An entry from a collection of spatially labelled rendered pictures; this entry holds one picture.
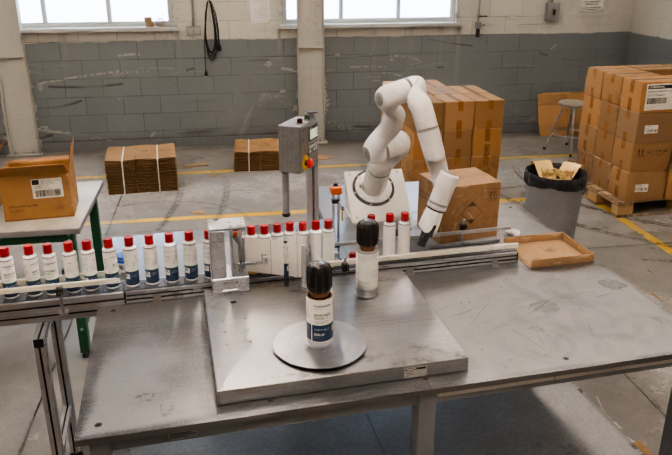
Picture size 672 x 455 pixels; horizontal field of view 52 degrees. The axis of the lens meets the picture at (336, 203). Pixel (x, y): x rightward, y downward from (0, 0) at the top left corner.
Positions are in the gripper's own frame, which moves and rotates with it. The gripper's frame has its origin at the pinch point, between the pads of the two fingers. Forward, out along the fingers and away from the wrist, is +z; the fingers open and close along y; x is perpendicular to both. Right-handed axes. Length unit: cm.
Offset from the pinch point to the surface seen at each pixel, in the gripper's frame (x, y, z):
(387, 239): -16.3, 1.6, 2.4
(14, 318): -148, 5, 68
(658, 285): 229, -102, 18
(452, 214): 17.6, -17.1, -11.0
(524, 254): 50, -1, -6
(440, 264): 9.1, 5.4, 6.1
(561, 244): 70, -7, -14
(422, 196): 9.4, -35.5, -11.2
